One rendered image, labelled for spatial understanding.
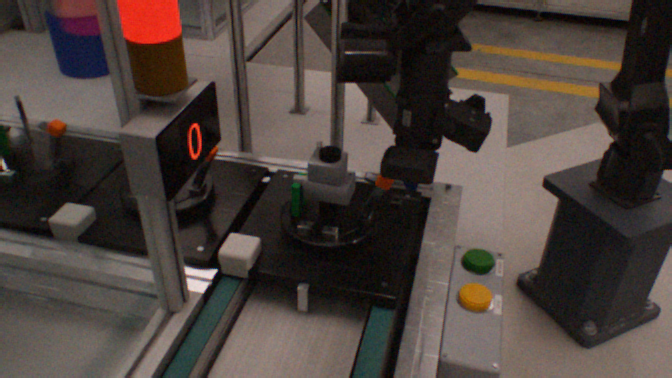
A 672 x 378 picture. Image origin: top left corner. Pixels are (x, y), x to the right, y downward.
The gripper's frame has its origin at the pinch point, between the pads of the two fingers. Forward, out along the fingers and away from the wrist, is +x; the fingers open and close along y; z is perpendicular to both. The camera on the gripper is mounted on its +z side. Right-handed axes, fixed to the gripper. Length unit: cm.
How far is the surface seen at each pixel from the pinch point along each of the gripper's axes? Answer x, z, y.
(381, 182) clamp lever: 2.2, -4.0, -1.0
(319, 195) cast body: 5.1, -12.1, -2.2
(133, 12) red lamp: -25.1, -23.0, -21.6
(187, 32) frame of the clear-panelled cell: 21, -77, 86
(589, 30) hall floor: 108, 79, 384
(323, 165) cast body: 0.2, -11.6, -2.1
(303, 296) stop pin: 13.3, -11.1, -13.2
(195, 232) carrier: 11.6, -29.0, -7.0
